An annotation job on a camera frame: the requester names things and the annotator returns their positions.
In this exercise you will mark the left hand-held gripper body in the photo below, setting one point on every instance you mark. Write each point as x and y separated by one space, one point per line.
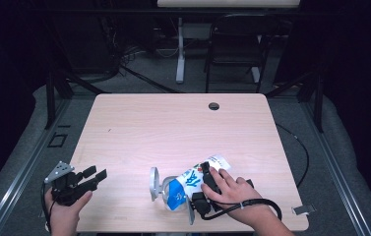
68 190

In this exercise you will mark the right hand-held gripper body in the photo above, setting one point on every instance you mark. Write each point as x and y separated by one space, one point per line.
202 205

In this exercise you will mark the blue and white refill pouch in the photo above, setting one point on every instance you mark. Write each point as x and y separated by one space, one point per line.
189 182

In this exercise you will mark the clear pitcher with white lid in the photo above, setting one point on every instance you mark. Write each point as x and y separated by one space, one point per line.
155 183

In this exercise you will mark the person's left hand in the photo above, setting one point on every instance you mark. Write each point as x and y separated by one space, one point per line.
63 218

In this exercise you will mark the person's right hand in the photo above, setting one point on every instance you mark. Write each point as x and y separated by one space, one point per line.
235 195

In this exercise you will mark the black tape square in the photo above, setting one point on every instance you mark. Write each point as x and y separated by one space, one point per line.
49 141

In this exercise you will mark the grey tape strip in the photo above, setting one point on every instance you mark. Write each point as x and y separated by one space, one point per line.
304 209

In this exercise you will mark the black folding chair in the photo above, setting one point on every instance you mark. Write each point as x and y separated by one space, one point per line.
238 36

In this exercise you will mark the white desk with white legs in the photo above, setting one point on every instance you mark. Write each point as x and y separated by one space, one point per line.
229 3

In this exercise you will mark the aluminium floor rail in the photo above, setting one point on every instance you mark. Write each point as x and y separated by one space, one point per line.
25 164
334 170

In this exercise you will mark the black metal frame stand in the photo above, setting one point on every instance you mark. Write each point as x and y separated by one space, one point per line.
50 98
318 105

